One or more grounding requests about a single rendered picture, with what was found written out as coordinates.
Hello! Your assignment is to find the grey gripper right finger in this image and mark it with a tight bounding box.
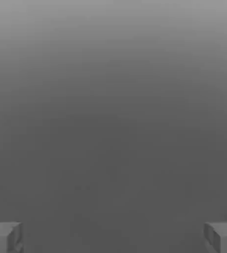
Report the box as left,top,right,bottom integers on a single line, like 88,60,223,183
203,221,227,253

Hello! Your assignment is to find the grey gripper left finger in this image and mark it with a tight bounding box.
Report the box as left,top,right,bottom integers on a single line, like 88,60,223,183
0,221,25,253

